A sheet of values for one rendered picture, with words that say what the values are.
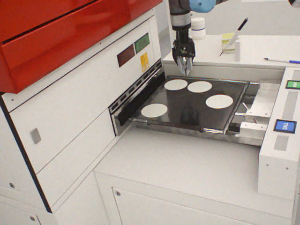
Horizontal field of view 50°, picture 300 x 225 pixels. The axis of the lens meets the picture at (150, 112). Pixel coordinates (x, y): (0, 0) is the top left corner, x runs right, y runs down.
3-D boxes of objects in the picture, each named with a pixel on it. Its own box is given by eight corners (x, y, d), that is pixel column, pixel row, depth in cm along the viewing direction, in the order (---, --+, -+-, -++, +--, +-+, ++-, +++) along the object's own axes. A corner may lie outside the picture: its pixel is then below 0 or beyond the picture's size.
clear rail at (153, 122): (127, 121, 120) (126, 118, 119) (129, 119, 121) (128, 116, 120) (226, 136, 103) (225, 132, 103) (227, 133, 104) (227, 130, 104)
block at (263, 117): (245, 121, 110) (245, 114, 109) (247, 116, 113) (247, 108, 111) (269, 124, 107) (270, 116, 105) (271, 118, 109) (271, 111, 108)
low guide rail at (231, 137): (136, 127, 128) (134, 121, 127) (138, 124, 130) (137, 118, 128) (267, 148, 106) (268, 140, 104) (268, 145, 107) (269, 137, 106)
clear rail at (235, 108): (221, 135, 104) (221, 131, 103) (246, 83, 132) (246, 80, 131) (226, 136, 103) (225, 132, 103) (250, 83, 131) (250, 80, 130)
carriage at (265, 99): (239, 143, 105) (239, 135, 104) (259, 91, 132) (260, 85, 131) (264, 146, 102) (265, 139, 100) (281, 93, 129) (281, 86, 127)
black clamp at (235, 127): (228, 131, 106) (228, 124, 105) (230, 127, 108) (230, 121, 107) (239, 132, 105) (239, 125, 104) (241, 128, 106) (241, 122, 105)
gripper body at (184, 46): (176, 61, 120) (172, 30, 114) (173, 53, 127) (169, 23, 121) (196, 58, 120) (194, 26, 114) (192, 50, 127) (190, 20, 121)
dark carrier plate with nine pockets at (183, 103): (131, 118, 120) (131, 116, 120) (168, 78, 146) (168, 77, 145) (222, 131, 105) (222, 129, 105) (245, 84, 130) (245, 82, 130)
